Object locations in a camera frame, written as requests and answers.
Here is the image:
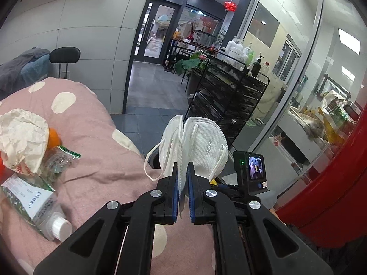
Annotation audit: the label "clear green plastic wrapper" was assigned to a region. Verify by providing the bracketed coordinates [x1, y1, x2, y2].
[40, 145, 81, 183]

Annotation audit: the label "grey blanket massage bed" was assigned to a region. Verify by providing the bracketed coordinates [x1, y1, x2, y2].
[0, 47, 50, 100]

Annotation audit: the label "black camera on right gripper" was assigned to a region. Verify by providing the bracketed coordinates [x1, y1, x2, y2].
[233, 151, 268, 195]

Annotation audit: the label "black wire rack cart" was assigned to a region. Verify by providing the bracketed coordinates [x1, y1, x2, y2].
[185, 52, 270, 146]

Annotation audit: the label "white N95 face mask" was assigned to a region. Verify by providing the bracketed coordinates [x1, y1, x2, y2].
[144, 115, 229, 224]

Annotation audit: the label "red hanging lantern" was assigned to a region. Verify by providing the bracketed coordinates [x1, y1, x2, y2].
[224, 1, 237, 12]

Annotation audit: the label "crumpled brown paper bag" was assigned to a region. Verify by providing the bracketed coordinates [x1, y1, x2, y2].
[1, 109, 49, 176]

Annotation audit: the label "white green milk carton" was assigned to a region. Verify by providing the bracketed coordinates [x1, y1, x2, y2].
[1, 173, 73, 242]

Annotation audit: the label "black round stool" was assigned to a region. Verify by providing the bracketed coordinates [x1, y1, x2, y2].
[49, 47, 81, 79]

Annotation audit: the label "orange peel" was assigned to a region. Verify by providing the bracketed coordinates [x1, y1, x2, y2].
[47, 128, 62, 150]

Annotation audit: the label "green potted plant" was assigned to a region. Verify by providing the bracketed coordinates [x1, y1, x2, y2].
[174, 52, 208, 75]

